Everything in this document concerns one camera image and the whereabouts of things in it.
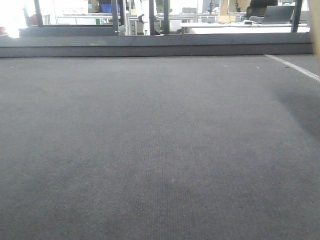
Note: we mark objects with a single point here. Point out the white background table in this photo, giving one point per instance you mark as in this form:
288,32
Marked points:
204,28

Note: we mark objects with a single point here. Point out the dark grey conveyor side rail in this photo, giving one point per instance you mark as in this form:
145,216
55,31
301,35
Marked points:
157,46

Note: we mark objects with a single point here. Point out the grey laptop on table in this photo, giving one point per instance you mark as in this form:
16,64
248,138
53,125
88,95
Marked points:
278,14

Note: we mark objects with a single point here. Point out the black metal frame post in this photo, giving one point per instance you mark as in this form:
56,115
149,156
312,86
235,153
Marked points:
115,21

